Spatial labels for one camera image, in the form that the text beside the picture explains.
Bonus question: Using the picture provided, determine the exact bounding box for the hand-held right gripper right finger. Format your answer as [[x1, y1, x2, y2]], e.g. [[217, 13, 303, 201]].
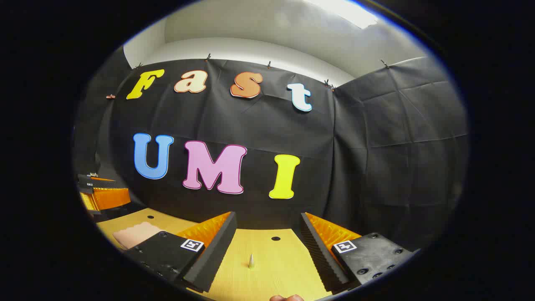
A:
[[300, 212, 420, 294]]

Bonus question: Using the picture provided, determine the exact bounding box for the pink suitcase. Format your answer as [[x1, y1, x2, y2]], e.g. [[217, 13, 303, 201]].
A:
[[113, 222, 163, 251]]

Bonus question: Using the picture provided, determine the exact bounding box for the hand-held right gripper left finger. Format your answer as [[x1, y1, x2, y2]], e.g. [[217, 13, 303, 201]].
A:
[[125, 211, 238, 293]]

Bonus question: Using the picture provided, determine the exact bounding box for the black backdrop cloth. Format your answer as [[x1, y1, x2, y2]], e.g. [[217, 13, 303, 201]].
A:
[[73, 46, 471, 251]]

